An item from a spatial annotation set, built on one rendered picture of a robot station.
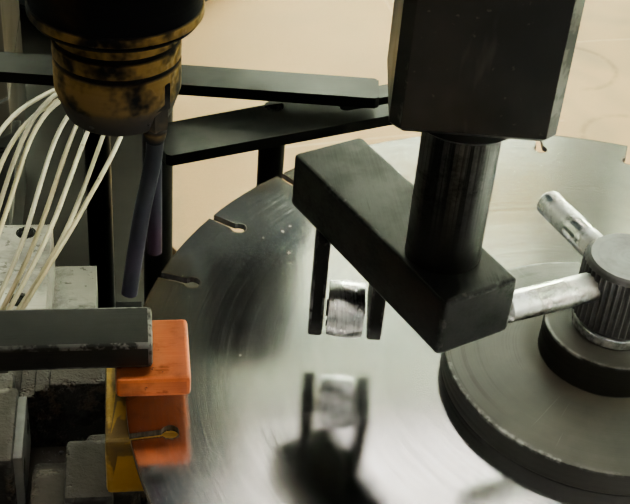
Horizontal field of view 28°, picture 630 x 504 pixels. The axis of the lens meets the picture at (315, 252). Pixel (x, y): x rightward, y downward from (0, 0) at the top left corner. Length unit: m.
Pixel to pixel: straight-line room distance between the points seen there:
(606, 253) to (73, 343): 0.17
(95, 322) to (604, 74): 0.74
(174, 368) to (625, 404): 0.15
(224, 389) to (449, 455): 0.08
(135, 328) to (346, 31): 0.71
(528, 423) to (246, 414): 0.09
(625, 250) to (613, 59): 0.69
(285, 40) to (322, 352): 0.65
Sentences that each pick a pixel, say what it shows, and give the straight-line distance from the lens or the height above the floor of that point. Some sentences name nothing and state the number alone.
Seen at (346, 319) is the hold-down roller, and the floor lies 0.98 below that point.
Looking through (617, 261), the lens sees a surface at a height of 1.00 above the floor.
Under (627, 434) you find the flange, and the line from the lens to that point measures 0.42.
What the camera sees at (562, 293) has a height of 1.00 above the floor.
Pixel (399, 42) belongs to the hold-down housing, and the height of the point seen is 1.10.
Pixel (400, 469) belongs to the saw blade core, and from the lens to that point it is 0.41.
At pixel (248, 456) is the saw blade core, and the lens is 0.41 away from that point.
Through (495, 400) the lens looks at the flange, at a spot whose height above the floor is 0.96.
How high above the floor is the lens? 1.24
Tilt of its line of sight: 37 degrees down
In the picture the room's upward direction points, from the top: 5 degrees clockwise
